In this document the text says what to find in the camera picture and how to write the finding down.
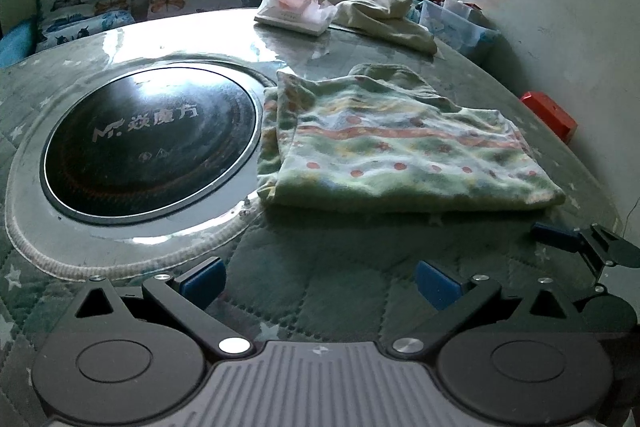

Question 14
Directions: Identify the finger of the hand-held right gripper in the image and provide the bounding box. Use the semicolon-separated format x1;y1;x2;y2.
530;222;640;279

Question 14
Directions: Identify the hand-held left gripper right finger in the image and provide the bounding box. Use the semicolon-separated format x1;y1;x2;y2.
389;260;587;356

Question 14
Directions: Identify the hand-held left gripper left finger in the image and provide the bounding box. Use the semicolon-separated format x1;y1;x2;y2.
64;256;253;355

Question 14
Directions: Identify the patterned green children's shirt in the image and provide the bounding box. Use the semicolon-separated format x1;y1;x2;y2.
256;63;567;214

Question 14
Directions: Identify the red box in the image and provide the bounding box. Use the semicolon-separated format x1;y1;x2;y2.
520;91;579;144

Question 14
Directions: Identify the round black induction cooktop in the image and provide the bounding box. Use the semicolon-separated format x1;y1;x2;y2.
39;61;265;219

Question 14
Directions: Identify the clear plastic storage box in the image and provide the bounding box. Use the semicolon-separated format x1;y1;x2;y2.
419;0;501;68

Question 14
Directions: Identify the cream cloth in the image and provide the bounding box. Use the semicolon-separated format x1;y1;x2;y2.
320;0;440;56

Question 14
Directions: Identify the white tissue pack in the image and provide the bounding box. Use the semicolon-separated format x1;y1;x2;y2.
254;0;337;38

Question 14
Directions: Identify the teal sofa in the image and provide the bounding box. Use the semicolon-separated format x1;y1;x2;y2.
0;0;417;68

